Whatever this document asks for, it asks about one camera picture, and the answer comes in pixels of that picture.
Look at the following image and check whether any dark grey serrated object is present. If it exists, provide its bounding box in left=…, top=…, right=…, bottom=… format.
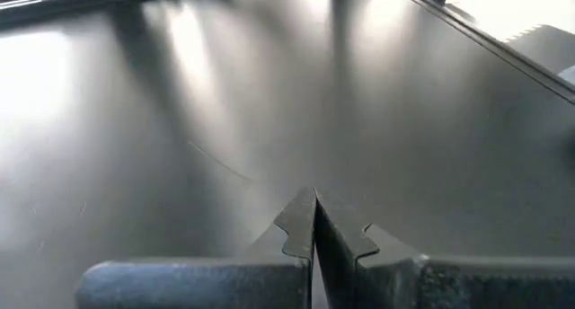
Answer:
left=506, top=23, right=575, bottom=76

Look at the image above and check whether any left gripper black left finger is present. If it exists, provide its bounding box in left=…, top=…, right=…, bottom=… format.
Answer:
left=249, top=187, right=317, bottom=309

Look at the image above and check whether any black table mat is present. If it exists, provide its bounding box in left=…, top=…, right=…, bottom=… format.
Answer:
left=0, top=0, right=575, bottom=309

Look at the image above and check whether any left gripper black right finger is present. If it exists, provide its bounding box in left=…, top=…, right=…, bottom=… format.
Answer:
left=314, top=188, right=426, bottom=309

